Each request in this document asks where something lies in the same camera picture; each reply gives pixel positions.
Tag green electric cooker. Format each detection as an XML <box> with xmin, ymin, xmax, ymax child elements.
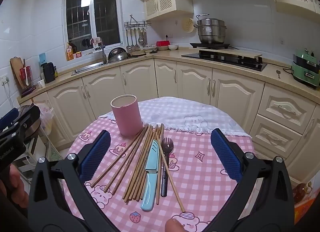
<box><xmin>291</xmin><ymin>48</ymin><xmax>320</xmax><ymax>90</ymax></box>

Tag round yellow perforated plate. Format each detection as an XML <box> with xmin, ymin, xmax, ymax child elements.
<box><xmin>181</xmin><ymin>18</ymin><xmax>195</xmax><ymax>33</ymax></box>

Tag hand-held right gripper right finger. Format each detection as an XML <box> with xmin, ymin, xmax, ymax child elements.
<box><xmin>205</xmin><ymin>128</ymin><xmax>294</xmax><ymax>232</ymax></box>

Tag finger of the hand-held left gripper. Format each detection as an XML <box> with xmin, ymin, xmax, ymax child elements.
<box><xmin>5</xmin><ymin>104</ymin><xmax>41</xmax><ymax>139</ymax></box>
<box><xmin>0</xmin><ymin>108</ymin><xmax>19</xmax><ymax>130</ymax></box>

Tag orange printed box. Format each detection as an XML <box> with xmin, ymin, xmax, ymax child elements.
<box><xmin>292</xmin><ymin>179</ymin><xmax>315</xmax><ymax>232</ymax></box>

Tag green patterned floor mat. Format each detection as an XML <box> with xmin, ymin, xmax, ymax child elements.
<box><xmin>47</xmin><ymin>142</ymin><xmax>63</xmax><ymax>162</ymax></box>

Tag metal colander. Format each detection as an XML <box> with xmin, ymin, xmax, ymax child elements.
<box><xmin>107</xmin><ymin>47</ymin><xmax>132</xmax><ymax>64</ymax></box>

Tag brown round stool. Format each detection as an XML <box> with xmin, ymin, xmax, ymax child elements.
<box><xmin>24</xmin><ymin>119</ymin><xmax>42</xmax><ymax>145</ymax></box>

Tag bundle of wooden chopsticks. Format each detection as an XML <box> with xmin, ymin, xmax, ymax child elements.
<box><xmin>90</xmin><ymin>123</ymin><xmax>165</xmax><ymax>204</ymax></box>

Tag white bear print cloth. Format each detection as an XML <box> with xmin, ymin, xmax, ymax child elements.
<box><xmin>99</xmin><ymin>96</ymin><xmax>253</xmax><ymax>137</ymax></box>

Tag metal faucet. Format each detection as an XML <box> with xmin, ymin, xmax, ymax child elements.
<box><xmin>90</xmin><ymin>37</ymin><xmax>108</xmax><ymax>65</ymax></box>

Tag steel steamer pot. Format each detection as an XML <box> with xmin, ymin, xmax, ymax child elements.
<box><xmin>195</xmin><ymin>14</ymin><xmax>227</xmax><ymax>44</ymax></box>

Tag pink checked tablecloth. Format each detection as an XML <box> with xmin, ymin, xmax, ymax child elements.
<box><xmin>61</xmin><ymin>116</ymin><xmax>255</xmax><ymax>232</ymax></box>

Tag wooden cutting board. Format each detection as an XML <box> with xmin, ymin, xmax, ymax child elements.
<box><xmin>10</xmin><ymin>57</ymin><xmax>27</xmax><ymax>90</ymax></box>

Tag orange bottle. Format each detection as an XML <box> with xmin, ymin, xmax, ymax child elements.
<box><xmin>66</xmin><ymin>43</ymin><xmax>75</xmax><ymax>61</ymax></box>

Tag red handled utensils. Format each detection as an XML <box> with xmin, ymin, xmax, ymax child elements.
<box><xmin>19</xmin><ymin>66</ymin><xmax>32</xmax><ymax>86</ymax></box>

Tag single wooden chopstick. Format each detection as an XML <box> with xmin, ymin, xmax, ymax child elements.
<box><xmin>155</xmin><ymin>132</ymin><xmax>186</xmax><ymax>213</ymax></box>

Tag black induction cooker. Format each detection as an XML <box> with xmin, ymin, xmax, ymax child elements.
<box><xmin>189</xmin><ymin>43</ymin><xmax>230</xmax><ymax>49</ymax></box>

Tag window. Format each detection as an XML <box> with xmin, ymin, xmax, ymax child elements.
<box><xmin>64</xmin><ymin>0</ymin><xmax>123</xmax><ymax>47</ymax></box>

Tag plastic bag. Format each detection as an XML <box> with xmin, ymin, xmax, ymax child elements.
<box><xmin>39</xmin><ymin>106</ymin><xmax>54</xmax><ymax>135</ymax></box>

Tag black fork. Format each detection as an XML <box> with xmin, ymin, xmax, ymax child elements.
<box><xmin>160</xmin><ymin>137</ymin><xmax>175</xmax><ymax>197</ymax></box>

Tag white metal rack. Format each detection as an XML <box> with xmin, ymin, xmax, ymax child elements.
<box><xmin>15</xmin><ymin>134</ymin><xmax>50</xmax><ymax>185</ymax></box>

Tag black kettle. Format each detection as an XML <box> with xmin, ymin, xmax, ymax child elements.
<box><xmin>41</xmin><ymin>62</ymin><xmax>56</xmax><ymax>84</ymax></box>

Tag steel sink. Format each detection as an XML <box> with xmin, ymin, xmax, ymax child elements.
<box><xmin>71</xmin><ymin>61</ymin><xmax>105</xmax><ymax>76</ymax></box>

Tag pink cup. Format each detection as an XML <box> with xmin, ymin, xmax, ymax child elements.
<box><xmin>111</xmin><ymin>94</ymin><xmax>143</xmax><ymax>137</ymax></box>

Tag black gas stove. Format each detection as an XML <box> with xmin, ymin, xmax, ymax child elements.
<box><xmin>181</xmin><ymin>51</ymin><xmax>268</xmax><ymax>72</ymax></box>

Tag cream base cabinets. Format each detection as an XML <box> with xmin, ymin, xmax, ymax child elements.
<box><xmin>17</xmin><ymin>58</ymin><xmax>320</xmax><ymax>182</ymax></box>

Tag person's left hand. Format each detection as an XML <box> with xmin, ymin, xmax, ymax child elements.
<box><xmin>0</xmin><ymin>164</ymin><xmax>30</xmax><ymax>209</ymax></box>

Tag person's right hand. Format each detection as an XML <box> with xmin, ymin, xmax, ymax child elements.
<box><xmin>165</xmin><ymin>218</ymin><xmax>185</xmax><ymax>232</ymax></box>

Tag wall utensil rack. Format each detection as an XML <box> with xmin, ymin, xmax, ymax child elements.
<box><xmin>124</xmin><ymin>14</ymin><xmax>152</xmax><ymax>29</ymax></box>

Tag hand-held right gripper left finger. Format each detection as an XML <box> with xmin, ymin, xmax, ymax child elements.
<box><xmin>27</xmin><ymin>130</ymin><xmax>118</xmax><ymax>232</ymax></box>

